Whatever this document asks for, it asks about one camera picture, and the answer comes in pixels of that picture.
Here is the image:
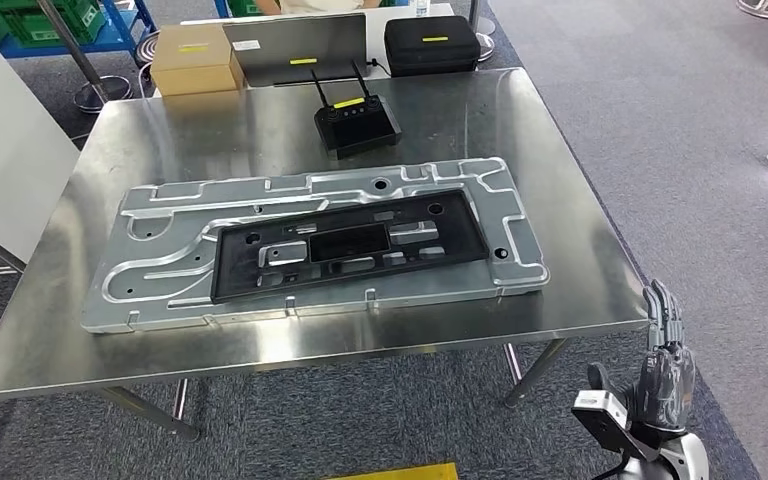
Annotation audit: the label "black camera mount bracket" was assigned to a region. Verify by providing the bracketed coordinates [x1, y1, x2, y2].
[622, 423, 667, 464]

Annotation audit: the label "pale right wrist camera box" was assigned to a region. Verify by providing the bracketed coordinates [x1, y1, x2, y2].
[570, 389, 650, 458]

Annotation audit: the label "yellow floor tape square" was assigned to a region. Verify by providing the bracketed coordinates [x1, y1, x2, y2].
[327, 462, 459, 480]

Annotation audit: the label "green plastic crates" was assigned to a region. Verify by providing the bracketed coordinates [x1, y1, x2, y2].
[0, 0, 107, 48]

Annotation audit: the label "blue cart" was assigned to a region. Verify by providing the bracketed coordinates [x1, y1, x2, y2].
[0, 0, 159, 60]

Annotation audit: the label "black remote controller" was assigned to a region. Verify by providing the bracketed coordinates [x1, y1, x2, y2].
[309, 60, 403, 160]

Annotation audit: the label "person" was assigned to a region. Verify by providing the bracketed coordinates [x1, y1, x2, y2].
[254, 0, 385, 16]

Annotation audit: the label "stainless steel workbench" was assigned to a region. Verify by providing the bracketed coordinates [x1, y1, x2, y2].
[0, 66, 650, 444]

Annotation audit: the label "black plastic plate bracket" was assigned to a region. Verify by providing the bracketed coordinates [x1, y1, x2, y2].
[209, 188, 491, 306]

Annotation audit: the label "grey stamped metal plate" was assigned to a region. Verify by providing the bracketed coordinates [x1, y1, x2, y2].
[79, 156, 552, 335]

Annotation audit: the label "brown cardboard box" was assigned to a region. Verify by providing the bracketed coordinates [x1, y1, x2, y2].
[150, 23, 246, 97]

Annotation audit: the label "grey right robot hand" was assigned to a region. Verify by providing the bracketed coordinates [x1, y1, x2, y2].
[585, 278, 698, 435]

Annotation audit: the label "grey laptop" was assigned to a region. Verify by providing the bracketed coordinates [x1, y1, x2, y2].
[222, 13, 369, 89]

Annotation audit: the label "black zip case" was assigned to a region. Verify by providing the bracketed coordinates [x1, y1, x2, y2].
[383, 15, 482, 77]

